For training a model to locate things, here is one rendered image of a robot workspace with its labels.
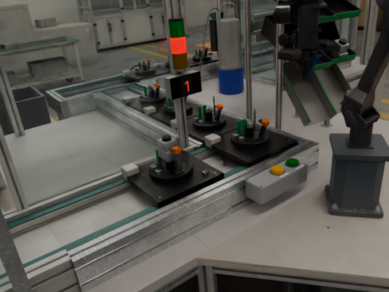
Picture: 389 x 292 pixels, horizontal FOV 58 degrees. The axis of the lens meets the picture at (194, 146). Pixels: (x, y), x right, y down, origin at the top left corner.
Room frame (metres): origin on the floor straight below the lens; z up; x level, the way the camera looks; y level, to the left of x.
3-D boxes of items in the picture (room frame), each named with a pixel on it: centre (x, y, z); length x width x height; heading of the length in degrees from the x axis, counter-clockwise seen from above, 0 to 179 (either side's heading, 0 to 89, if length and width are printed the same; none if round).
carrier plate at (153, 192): (0.99, 0.08, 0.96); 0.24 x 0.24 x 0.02; 33
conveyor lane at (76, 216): (1.03, 0.06, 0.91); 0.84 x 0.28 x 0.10; 123
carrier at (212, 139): (1.17, -0.20, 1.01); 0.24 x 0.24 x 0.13; 33
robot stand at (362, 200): (0.89, -0.47, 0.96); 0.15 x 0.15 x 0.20; 74
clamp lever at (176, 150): (0.95, 0.06, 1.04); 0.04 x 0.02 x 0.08; 33
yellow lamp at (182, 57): (1.17, 0.02, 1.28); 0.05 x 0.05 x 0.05
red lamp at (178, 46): (1.17, 0.02, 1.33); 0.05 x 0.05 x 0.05
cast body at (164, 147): (0.99, 0.09, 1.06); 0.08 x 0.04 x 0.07; 33
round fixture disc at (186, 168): (0.99, 0.08, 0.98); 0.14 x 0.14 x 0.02
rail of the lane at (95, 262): (0.89, -0.06, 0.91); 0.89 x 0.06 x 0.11; 123
